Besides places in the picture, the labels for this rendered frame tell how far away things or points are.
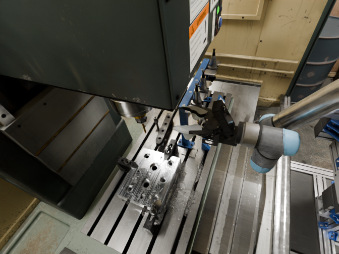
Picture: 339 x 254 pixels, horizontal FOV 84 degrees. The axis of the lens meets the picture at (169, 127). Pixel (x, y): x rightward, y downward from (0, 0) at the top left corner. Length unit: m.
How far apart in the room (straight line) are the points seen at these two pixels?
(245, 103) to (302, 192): 0.89
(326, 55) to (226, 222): 2.10
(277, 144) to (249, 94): 1.10
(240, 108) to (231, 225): 0.88
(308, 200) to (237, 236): 0.93
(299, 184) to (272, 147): 1.42
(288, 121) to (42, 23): 0.70
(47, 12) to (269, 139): 0.59
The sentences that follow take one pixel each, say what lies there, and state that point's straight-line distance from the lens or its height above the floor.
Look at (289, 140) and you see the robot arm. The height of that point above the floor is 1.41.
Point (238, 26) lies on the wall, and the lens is 1.51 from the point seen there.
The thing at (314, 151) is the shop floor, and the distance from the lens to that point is 2.57.
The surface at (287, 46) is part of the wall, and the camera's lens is 1.56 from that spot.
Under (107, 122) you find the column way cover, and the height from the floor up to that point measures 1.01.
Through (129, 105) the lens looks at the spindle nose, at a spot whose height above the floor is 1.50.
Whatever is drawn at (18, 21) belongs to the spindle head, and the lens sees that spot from 0.55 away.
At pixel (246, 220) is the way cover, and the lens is 1.21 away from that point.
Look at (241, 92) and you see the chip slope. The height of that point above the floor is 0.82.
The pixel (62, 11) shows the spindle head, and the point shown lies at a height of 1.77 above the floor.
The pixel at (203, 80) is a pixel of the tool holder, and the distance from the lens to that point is 1.00.
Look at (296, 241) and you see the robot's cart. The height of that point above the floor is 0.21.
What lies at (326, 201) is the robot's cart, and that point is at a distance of 1.21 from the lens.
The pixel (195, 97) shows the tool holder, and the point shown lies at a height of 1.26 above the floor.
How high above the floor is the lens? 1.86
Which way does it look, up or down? 49 degrees down
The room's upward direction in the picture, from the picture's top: 10 degrees counter-clockwise
